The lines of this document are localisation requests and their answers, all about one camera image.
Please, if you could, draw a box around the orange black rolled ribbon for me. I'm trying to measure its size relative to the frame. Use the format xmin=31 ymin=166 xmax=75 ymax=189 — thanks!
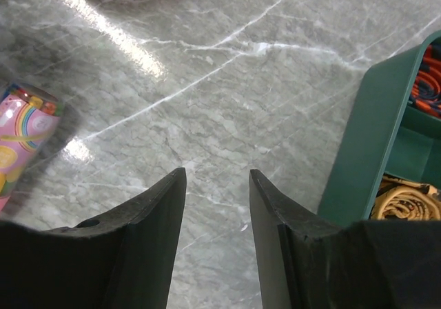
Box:
xmin=409 ymin=43 xmax=441 ymax=118

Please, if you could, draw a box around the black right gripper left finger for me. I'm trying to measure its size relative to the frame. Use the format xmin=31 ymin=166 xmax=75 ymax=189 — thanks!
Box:
xmin=1 ymin=168 xmax=187 ymax=308

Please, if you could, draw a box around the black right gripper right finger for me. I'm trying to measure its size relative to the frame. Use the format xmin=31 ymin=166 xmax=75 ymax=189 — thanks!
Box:
xmin=249 ymin=170 xmax=440 ymax=308

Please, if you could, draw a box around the yellow black rolled ribbon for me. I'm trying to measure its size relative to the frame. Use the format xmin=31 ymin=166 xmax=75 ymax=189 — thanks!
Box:
xmin=369 ymin=174 xmax=440 ymax=221

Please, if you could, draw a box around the green compartment tray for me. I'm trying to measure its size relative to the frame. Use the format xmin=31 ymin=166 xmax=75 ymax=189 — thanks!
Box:
xmin=318 ymin=31 xmax=440 ymax=226

